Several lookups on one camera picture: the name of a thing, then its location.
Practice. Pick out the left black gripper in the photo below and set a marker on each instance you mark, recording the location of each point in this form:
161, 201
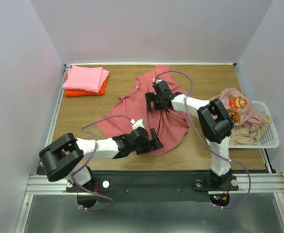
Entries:
154, 144

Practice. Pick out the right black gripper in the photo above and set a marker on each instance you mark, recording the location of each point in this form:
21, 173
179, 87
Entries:
153, 99

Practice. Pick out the dusty rose t shirt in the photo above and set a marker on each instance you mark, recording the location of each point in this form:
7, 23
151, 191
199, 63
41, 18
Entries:
170, 126

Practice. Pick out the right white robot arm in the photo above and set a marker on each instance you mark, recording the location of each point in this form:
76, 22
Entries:
216, 125

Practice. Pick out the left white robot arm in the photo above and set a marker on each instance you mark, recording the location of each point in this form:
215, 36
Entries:
61, 158

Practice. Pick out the folded pink t shirt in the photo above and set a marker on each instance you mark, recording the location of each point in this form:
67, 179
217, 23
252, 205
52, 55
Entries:
89, 79

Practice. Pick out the folded orange t shirt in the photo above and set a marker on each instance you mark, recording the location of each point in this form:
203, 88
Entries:
80, 93

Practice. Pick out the beige t shirt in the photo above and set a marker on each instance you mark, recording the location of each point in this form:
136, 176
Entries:
241, 136

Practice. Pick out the mauve pixel print t shirt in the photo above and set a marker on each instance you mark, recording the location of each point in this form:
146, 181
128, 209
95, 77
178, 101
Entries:
239, 109

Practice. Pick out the white plastic laundry basket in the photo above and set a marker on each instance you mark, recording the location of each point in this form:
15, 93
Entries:
269, 139

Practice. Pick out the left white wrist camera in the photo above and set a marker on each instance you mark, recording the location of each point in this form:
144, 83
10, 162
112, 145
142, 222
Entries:
138, 123

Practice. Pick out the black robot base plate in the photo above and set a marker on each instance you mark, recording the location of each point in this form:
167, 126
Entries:
160, 186

